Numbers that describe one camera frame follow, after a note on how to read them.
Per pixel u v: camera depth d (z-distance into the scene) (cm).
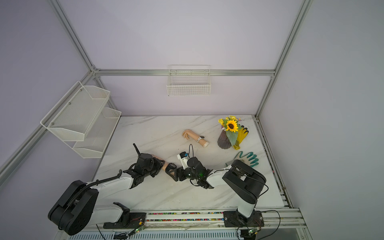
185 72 92
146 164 71
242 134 107
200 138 99
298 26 73
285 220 74
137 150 80
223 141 97
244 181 48
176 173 76
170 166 85
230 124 82
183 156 79
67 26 73
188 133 102
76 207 42
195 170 69
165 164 88
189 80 95
